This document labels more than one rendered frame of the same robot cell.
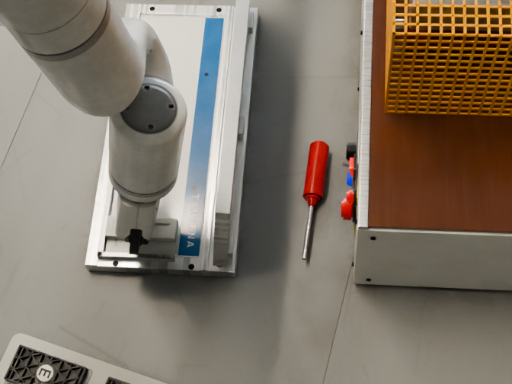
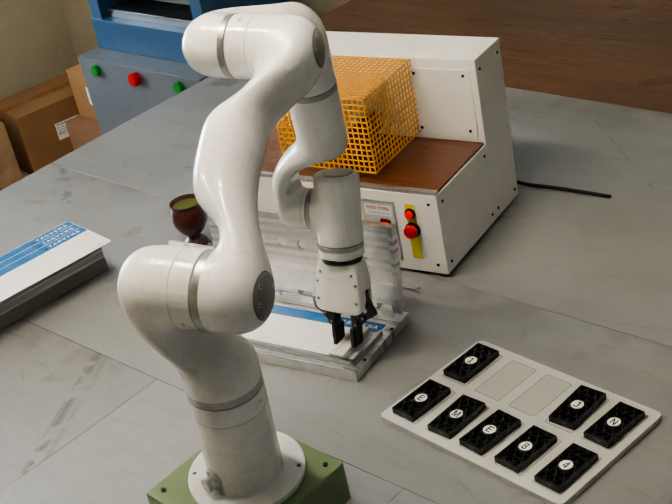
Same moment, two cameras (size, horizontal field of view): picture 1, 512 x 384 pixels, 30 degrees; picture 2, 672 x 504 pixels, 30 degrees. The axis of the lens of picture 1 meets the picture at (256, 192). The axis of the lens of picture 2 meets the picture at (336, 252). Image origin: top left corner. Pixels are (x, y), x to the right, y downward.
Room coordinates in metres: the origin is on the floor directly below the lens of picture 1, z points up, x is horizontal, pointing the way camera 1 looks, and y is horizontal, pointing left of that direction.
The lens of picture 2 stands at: (-0.29, 1.95, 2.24)
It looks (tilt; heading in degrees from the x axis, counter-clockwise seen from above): 29 degrees down; 295
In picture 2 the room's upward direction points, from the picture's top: 12 degrees counter-clockwise
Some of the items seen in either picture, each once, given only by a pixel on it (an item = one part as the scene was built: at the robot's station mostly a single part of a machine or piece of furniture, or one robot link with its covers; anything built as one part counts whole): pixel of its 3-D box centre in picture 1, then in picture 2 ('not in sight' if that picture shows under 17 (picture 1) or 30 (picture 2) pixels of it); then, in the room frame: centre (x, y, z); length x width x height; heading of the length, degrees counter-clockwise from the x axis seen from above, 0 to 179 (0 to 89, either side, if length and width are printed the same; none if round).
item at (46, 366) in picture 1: (46, 374); (421, 400); (0.38, 0.31, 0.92); 0.10 x 0.05 x 0.01; 63
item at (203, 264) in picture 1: (177, 129); (287, 324); (0.71, 0.10, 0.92); 0.44 x 0.21 x 0.04; 168
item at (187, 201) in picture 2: not in sight; (191, 222); (1.08, -0.23, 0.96); 0.09 x 0.09 x 0.11
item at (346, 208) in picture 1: (348, 209); (411, 231); (0.51, -0.11, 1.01); 0.03 x 0.02 x 0.03; 168
